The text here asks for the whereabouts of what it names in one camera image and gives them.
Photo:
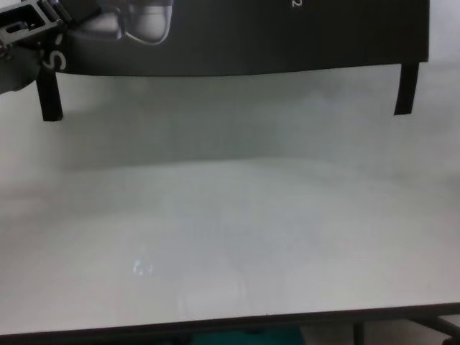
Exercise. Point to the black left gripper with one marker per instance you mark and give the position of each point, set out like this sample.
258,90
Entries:
21,25

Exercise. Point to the black robot print poster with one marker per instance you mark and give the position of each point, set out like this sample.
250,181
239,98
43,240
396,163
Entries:
251,43

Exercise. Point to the black tape strip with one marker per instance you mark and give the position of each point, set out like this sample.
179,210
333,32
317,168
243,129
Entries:
407,90
49,97

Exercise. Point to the dark metal table leg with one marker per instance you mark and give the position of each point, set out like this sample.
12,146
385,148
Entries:
358,334

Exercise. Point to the dark metal table brace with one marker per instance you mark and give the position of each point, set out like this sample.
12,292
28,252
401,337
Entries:
445,330

